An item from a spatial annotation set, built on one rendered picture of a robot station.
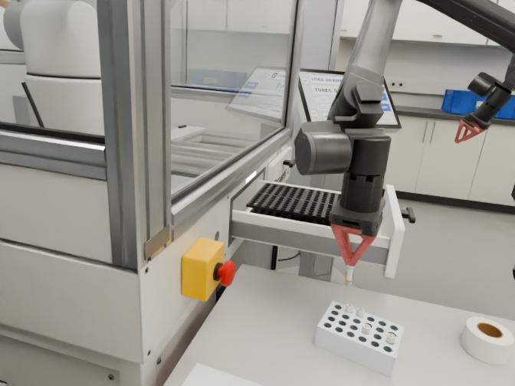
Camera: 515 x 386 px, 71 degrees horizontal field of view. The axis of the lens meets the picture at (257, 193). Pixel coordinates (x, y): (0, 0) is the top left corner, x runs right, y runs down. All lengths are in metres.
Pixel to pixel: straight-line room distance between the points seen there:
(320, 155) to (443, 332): 0.44
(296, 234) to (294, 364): 0.26
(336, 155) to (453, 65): 4.14
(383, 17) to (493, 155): 3.43
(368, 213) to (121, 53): 0.37
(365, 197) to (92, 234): 0.36
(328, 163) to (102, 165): 0.27
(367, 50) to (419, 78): 3.88
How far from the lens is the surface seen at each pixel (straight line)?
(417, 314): 0.80
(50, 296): 0.58
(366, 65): 0.61
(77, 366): 0.65
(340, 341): 0.63
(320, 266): 2.06
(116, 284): 0.50
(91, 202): 0.47
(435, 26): 4.19
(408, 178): 3.95
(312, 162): 0.47
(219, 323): 0.67
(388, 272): 0.75
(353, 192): 0.52
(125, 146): 0.42
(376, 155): 0.51
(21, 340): 0.69
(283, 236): 0.76
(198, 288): 0.57
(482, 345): 0.73
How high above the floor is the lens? 1.18
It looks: 19 degrees down
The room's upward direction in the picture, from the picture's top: 4 degrees clockwise
